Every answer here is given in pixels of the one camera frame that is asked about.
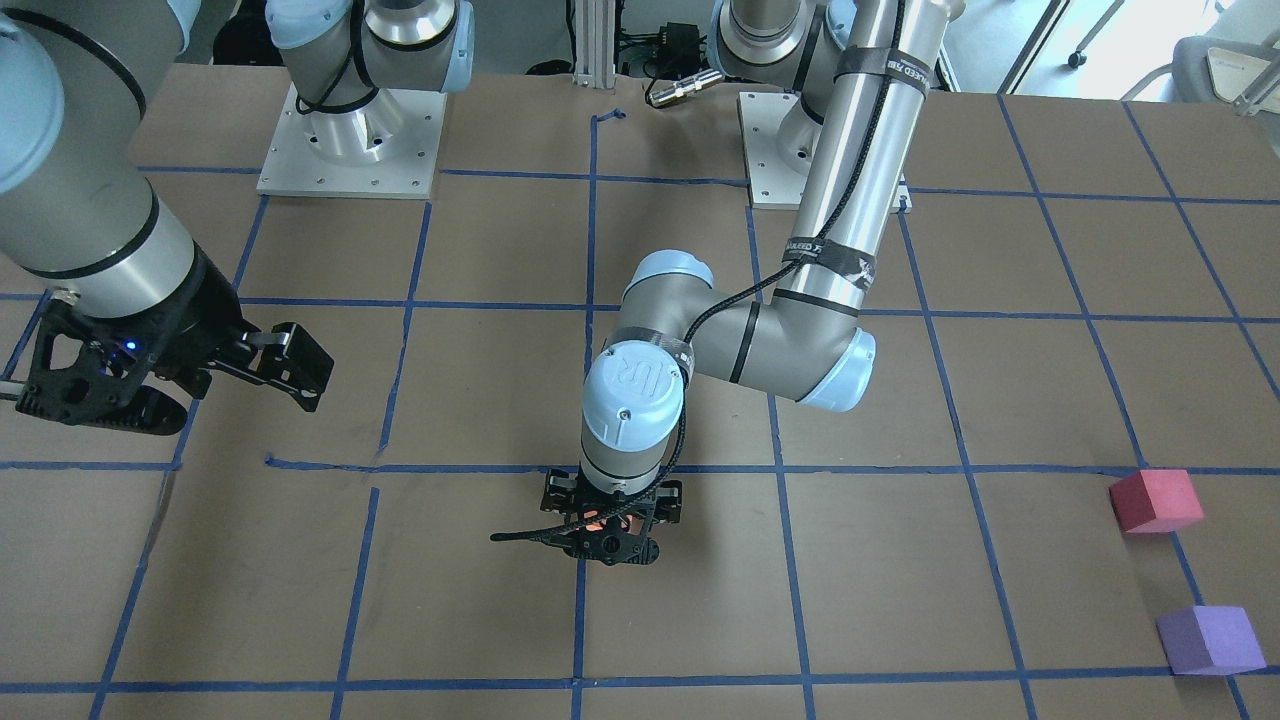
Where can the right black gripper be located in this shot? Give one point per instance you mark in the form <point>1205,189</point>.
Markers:
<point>203,318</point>

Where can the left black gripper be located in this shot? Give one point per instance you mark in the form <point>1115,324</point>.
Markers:
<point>557,492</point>

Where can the orange foam cube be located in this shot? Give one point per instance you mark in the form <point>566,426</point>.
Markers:
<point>598,522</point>

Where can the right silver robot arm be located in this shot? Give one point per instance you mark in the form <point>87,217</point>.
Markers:
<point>132,295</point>

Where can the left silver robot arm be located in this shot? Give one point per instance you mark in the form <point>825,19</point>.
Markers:
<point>867,66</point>

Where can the brown paper table cover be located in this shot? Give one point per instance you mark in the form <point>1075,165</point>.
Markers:
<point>1082,289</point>

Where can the silver metal connector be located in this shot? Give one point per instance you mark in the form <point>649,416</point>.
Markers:
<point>682,89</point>

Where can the red foam cube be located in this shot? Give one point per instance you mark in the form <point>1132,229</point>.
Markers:
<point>1155,501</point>

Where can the purple foam cube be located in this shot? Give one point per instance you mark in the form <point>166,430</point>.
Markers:
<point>1210,641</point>

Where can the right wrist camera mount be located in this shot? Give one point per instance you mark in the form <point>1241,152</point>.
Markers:
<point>90,372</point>

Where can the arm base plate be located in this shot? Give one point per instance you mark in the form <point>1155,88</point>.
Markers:
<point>779,140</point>
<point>386,150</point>

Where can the aluminium frame post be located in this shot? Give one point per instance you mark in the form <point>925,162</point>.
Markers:
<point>594,36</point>

